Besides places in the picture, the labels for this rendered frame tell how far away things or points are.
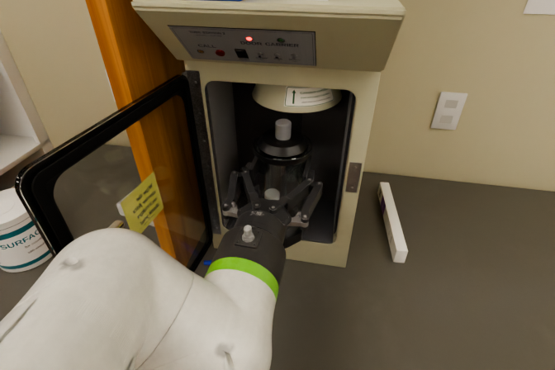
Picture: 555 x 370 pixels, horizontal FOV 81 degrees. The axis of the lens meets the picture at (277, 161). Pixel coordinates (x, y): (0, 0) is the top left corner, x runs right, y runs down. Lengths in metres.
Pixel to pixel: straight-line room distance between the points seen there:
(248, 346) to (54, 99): 1.24
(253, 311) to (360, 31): 0.33
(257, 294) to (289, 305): 0.36
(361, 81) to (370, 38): 0.12
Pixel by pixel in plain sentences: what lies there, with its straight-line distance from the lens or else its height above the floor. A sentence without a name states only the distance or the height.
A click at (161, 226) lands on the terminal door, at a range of 0.59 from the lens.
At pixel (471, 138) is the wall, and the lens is 1.14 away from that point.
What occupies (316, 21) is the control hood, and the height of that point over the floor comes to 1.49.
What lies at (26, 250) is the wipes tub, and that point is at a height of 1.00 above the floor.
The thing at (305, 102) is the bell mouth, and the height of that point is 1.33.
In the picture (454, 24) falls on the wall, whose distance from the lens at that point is 1.00.
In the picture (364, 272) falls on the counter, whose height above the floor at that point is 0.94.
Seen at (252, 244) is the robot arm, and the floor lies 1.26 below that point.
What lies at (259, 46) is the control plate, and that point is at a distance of 0.47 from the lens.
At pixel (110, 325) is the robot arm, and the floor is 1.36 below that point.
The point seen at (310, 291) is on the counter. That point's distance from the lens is 0.76.
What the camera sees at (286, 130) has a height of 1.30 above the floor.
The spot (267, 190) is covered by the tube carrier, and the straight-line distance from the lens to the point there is 0.62.
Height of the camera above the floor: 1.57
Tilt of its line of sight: 34 degrees down
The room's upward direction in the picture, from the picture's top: straight up
